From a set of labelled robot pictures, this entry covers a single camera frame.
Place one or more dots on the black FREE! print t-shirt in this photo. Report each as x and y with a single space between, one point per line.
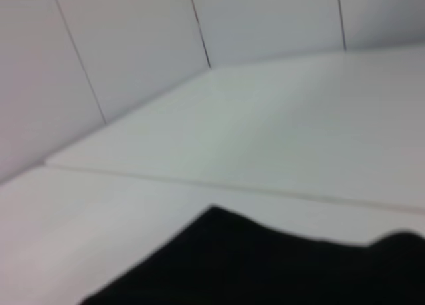
265 268

